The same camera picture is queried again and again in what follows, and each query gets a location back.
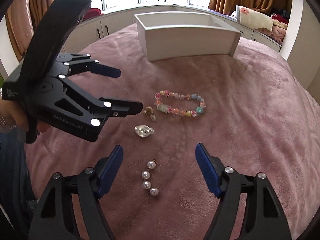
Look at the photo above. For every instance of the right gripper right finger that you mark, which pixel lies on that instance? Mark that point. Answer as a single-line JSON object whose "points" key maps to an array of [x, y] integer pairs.
{"points": [[264, 217]]}

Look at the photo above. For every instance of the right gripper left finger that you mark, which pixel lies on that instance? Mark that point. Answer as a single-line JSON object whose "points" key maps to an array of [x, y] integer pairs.
{"points": [[72, 199]]}

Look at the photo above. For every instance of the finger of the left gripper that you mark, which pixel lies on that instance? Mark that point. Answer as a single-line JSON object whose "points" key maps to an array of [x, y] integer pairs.
{"points": [[73, 64], [81, 110]]}

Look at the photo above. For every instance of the silver heart-shaped earring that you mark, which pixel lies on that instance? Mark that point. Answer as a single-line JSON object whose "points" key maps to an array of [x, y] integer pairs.
{"points": [[144, 131]]}

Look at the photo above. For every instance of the person's left hand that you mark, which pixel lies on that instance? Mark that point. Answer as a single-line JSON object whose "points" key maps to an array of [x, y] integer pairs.
{"points": [[13, 116]]}

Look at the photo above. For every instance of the white cabinet row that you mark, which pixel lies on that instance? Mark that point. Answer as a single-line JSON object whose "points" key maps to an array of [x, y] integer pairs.
{"points": [[112, 21]]}

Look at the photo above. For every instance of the gold and white earring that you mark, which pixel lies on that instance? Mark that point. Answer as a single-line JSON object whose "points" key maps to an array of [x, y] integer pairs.
{"points": [[149, 111]]}

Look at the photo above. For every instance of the red cloth on sill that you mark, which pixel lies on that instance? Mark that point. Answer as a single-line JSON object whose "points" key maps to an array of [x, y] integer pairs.
{"points": [[92, 13]]}

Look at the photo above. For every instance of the pearl drop earring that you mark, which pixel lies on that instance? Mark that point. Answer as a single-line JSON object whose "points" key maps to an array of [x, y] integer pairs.
{"points": [[146, 176]]}

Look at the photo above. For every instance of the white plastic storage bin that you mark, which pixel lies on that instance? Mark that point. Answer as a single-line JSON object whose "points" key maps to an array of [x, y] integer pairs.
{"points": [[159, 43]]}

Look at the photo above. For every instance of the pink plush toy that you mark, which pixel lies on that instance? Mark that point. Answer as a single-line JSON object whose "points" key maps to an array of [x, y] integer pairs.
{"points": [[277, 33]]}

